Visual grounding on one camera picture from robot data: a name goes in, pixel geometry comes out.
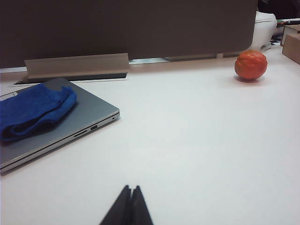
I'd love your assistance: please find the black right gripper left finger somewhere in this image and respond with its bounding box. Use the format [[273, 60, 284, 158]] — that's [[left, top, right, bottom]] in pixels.
[[99, 185, 132, 225]]

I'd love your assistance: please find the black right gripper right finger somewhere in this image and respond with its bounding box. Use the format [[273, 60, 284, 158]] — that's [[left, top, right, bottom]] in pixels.
[[131, 185, 154, 225]]

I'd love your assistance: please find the blue microfiber rag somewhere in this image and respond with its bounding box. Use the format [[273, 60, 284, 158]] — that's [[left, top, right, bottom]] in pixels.
[[0, 83, 77, 143]]

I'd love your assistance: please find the silver closed laptop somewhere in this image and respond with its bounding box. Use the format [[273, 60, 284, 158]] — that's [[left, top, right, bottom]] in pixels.
[[0, 77, 120, 176]]

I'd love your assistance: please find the orange round fruit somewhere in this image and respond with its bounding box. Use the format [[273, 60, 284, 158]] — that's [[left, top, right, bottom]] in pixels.
[[234, 49, 268, 82]]

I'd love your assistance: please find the white rounded plastic object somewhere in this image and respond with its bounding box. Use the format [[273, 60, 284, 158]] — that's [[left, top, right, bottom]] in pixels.
[[252, 10, 278, 51]]

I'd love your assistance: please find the brown cardboard box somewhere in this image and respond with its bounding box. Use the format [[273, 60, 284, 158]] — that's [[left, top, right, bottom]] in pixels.
[[282, 33, 300, 65]]

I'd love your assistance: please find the beige cable tray flap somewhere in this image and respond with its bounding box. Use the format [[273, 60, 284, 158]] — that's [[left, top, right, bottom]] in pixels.
[[24, 52, 130, 83]]

